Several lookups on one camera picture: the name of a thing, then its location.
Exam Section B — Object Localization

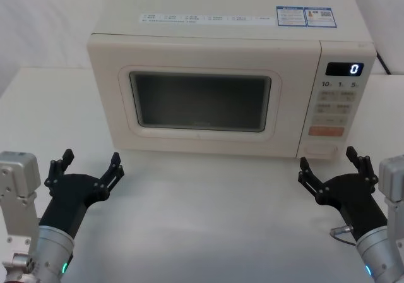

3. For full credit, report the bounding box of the cream microwave oven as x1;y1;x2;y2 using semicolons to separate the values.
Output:
86;0;377;160

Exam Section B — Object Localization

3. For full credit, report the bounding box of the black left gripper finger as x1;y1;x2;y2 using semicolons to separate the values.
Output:
44;149;75;196
93;152;125;200

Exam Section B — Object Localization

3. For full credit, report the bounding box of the white curtain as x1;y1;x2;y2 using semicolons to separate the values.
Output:
0;0;404;75

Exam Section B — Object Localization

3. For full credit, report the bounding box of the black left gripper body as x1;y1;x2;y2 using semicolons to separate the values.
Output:
38;172;104;240

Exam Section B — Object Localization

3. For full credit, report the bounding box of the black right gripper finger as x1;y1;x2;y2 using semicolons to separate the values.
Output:
297;156;331;205
345;146;379;195

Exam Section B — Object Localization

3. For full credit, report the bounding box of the white table cloth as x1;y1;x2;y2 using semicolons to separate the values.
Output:
0;66;404;283

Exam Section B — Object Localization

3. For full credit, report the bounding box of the black power cable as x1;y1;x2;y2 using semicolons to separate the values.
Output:
376;52;391;75

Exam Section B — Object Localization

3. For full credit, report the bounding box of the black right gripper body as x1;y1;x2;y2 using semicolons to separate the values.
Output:
319;172;388;241

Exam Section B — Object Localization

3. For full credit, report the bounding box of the thin cable with silver plug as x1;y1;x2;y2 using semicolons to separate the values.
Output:
329;225;359;246

